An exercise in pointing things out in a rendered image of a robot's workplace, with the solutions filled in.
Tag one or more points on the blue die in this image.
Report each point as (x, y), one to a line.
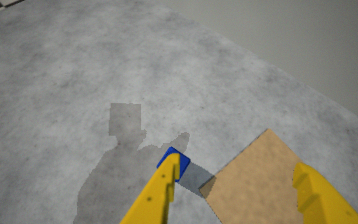
(184, 161)

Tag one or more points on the tan square mat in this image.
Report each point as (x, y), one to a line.
(257, 186)

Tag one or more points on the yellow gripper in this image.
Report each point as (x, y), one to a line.
(317, 199)

